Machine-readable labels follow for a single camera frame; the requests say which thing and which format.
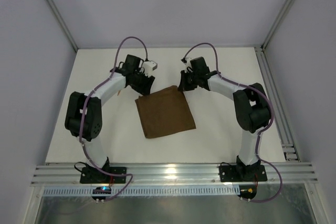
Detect brown cloth napkin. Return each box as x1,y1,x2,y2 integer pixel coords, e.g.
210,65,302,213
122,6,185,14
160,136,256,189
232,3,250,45
135,86,196,139

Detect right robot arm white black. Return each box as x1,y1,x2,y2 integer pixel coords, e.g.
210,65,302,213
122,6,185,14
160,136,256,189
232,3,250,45
178,57,271,183

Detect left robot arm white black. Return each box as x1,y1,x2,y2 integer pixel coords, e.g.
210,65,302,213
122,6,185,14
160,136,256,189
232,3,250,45
65,55,158,184

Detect left small controller board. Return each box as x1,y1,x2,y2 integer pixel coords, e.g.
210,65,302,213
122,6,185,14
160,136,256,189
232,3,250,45
91,186,112,204

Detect small controller board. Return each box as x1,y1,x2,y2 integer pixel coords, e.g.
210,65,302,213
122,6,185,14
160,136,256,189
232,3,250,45
91,186,112,204
238,186,257,202

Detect right small controller board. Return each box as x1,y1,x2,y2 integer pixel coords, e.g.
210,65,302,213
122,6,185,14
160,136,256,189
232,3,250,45
238,186,257,202

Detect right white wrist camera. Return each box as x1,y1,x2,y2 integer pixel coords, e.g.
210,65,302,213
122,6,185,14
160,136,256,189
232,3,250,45
181,56,193,73

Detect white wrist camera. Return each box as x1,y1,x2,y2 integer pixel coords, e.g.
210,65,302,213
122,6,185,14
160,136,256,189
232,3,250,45
142,61,158,76
181,56,193,73

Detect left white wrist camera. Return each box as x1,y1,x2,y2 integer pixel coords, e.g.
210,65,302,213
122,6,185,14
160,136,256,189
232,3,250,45
142,61,158,76

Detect aluminium right side rail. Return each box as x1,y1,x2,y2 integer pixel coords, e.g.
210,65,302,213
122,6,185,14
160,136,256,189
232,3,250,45
254,46,301,162

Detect aluminium rail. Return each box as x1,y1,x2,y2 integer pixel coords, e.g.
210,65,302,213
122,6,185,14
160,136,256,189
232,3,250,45
31,162,318,186
254,46,301,162

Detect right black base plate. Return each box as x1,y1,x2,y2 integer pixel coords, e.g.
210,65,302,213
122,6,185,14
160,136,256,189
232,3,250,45
218,162,268,182

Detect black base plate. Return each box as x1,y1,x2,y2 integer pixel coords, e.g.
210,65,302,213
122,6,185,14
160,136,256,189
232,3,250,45
80,166,127,184
218,162,268,182

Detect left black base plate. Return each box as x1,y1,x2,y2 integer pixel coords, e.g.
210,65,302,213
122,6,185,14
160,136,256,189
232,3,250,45
80,166,127,184

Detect slotted grey cable duct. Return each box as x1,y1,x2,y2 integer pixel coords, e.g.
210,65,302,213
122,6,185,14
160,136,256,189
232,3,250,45
43,184,239,197

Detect aluminium front rail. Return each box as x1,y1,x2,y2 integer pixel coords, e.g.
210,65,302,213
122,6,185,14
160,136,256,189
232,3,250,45
31,162,318,186

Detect right aluminium corner post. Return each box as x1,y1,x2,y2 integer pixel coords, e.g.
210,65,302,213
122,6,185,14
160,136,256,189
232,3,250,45
261,0,296,50

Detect aluminium corner post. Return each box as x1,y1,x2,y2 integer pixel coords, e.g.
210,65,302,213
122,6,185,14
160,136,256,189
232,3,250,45
261,0,296,50
45,0,79,52

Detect left aluminium corner post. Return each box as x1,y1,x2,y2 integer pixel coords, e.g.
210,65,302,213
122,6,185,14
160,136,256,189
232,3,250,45
45,0,79,52

